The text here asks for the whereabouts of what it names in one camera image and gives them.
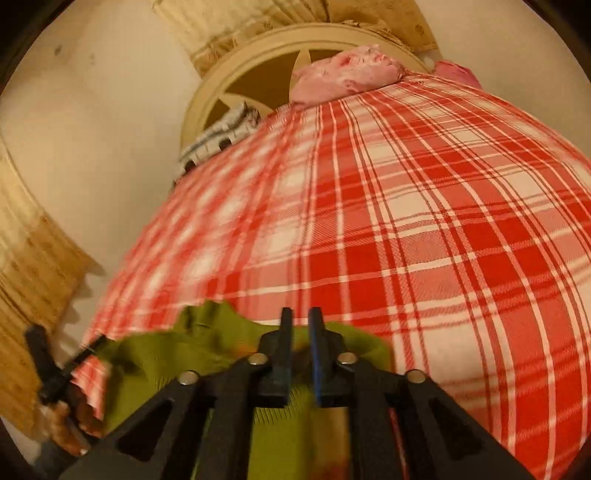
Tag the beige floral window curtain panel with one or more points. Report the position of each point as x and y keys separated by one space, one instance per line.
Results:
x=258 y=23

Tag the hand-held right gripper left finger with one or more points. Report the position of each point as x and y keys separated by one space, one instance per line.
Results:
x=284 y=360

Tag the green orange cream striped sweater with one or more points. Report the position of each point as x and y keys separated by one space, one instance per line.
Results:
x=217 y=332

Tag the red plaid bed sheet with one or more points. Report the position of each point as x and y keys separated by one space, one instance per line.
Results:
x=415 y=230

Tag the beige floral side curtain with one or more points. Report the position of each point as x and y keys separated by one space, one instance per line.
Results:
x=32 y=286

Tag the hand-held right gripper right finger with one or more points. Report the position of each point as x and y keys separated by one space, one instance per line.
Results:
x=316 y=360

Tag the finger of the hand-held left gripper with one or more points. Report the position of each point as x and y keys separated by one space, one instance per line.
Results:
x=41 y=350
x=83 y=353

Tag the grey white patterned pillow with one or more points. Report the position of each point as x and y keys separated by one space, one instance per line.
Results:
x=217 y=134

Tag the person's left hand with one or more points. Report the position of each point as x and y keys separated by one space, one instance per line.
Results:
x=69 y=427

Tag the pink cloth beside bed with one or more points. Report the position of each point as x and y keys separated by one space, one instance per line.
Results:
x=457 y=73

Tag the cream arched wooden headboard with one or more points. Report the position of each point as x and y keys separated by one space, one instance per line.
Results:
x=240 y=69

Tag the pink pillow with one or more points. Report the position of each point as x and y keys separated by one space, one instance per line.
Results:
x=346 y=74

